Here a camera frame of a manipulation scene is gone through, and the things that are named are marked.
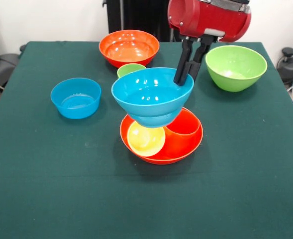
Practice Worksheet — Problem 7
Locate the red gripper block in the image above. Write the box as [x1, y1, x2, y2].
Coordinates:
[167, 0, 252, 87]

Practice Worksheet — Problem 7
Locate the light blue plastic bowl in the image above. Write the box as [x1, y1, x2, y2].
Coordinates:
[111, 67, 195, 129]

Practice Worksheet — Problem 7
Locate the orange plastic cup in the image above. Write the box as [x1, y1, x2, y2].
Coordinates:
[165, 107, 201, 137]

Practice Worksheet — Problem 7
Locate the orange plastic bowl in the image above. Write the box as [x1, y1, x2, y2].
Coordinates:
[98, 29, 160, 68]
[119, 107, 204, 165]

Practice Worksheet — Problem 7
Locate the yellow plastic cup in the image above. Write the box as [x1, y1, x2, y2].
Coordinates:
[126, 121, 166, 157]

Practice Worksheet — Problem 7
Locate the blue ribbed plastic bowl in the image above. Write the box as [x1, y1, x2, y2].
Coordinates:
[50, 77, 102, 120]

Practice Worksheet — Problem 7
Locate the green plastic bowl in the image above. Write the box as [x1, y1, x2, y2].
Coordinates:
[205, 45, 268, 92]

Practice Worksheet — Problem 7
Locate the green plastic cup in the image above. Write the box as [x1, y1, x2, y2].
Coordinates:
[117, 63, 147, 79]

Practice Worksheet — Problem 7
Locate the dark green tablecloth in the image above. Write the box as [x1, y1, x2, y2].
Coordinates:
[0, 41, 293, 239]

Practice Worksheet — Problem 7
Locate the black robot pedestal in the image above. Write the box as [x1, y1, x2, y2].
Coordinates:
[102, 0, 184, 42]

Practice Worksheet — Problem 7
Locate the grey pedestal foot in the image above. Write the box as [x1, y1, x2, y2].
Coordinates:
[0, 53, 21, 85]
[276, 47, 293, 84]

